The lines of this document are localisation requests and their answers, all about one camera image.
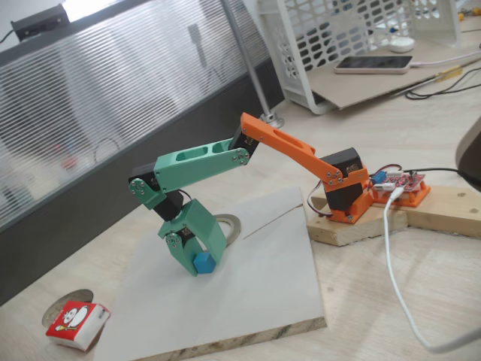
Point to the white earbud case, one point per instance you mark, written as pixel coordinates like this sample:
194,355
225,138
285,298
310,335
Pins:
402,46

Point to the black box device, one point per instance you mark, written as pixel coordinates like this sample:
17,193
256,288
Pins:
41,20

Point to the orange printed board holder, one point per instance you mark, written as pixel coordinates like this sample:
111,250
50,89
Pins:
417,198

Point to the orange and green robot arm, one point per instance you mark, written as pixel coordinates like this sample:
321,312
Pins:
195,165

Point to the small blue cube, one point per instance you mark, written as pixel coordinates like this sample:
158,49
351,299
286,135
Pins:
204,263

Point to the dark rounded object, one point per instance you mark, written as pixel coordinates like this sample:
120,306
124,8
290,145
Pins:
471,158

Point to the brown cardboard sheet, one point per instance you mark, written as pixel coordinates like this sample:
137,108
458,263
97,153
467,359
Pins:
376,86

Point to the grey painted plywood board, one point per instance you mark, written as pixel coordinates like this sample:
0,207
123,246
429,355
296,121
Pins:
244,286

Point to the red and white carton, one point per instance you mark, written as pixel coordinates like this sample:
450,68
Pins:
71,319

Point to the red controller circuit board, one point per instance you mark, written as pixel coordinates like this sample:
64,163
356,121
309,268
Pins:
409,181

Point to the smartphone with pink case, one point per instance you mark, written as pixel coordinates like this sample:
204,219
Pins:
372,64

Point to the ribbed glass desk partition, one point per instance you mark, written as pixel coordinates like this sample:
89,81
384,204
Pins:
112,113

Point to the wooden base plank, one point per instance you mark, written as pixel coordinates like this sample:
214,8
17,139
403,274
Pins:
451,210

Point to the grey metal partition post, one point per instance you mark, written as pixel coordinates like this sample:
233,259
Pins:
240,37

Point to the white perforated plastic basket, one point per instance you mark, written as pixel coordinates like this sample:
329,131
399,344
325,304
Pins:
454,26

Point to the wooden base block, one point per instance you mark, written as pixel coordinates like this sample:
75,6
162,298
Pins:
357,233

